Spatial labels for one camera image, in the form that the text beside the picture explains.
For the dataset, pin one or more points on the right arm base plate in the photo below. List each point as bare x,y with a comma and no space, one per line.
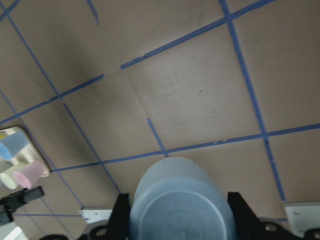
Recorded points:
302,216

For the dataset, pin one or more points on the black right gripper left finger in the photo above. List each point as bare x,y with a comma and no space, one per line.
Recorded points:
118,223

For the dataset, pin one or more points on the light blue ikea cup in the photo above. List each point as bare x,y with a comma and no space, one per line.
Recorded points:
177,200

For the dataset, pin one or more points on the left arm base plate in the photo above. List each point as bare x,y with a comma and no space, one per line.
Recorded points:
93,214

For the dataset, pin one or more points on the blue plastic cup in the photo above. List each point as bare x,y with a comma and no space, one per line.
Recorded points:
12,144

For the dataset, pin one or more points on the cream plastic tray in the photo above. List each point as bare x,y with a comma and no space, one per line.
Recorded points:
29,153

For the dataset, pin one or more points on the cream white plastic cup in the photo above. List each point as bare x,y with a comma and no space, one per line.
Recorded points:
7,178

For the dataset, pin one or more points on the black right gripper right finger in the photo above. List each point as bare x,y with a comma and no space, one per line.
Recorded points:
247,224

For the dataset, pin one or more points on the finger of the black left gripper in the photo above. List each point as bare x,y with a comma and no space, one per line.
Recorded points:
22,197

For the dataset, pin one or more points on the pink plastic cup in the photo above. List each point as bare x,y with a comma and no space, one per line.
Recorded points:
29,174

